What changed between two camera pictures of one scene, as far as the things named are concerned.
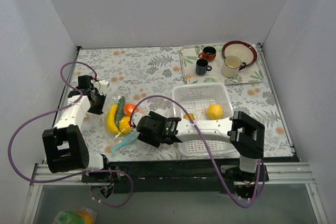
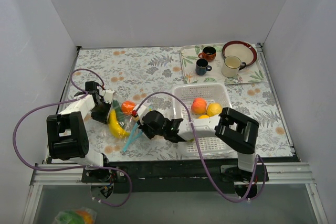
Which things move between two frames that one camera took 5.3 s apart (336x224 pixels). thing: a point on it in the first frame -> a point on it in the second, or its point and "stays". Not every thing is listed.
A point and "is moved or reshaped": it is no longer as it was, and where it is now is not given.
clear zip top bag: [119, 136] is moved or reshaped
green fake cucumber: [120, 112] -> [115, 105]
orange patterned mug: [208, 53] stays
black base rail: [181, 176] stays
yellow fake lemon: [214, 111] stays
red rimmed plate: [245, 51] stays
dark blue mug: [201, 67] stays
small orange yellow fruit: [191, 115] is moved or reshaped
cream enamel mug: [231, 66] stays
